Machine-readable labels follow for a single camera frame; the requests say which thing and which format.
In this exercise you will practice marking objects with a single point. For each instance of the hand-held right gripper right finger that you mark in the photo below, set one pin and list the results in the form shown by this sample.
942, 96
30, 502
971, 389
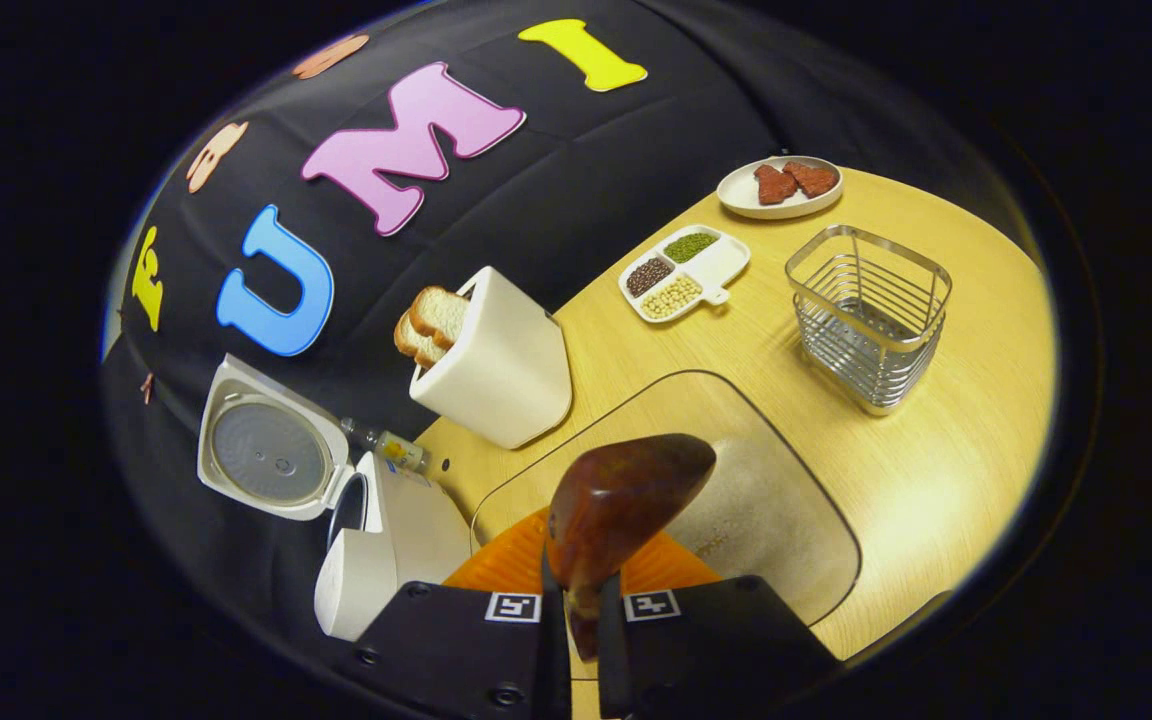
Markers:
706, 650

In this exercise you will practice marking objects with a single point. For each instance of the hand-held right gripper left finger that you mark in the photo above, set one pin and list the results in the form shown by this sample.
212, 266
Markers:
466, 650

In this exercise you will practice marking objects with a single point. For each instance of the white rice cooker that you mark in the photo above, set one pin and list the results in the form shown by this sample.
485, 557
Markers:
416, 530

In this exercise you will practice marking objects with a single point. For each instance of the brown wooden spoon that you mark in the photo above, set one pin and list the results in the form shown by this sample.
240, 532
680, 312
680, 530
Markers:
626, 490

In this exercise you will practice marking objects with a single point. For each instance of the clear glass bottle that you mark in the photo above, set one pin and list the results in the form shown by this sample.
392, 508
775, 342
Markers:
396, 450

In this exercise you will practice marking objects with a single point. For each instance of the white toaster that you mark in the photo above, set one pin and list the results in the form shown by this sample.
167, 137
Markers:
506, 370

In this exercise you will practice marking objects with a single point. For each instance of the toasted bread slice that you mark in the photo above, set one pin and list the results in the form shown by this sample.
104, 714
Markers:
414, 345
441, 315

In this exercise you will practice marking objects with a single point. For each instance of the white divided bean dish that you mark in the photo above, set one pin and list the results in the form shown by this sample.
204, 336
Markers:
716, 265

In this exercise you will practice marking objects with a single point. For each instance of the pink cloth clip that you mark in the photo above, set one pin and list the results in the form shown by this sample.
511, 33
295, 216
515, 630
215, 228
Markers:
146, 388

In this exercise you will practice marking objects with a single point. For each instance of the small white round plate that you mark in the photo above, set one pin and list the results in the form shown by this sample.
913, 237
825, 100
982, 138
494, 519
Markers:
736, 195

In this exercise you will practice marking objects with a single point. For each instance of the red meat piece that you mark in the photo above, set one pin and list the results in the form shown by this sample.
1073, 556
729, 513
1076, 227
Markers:
774, 185
813, 178

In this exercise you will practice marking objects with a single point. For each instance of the black backdrop cloth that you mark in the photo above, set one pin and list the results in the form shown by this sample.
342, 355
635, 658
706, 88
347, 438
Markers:
556, 180

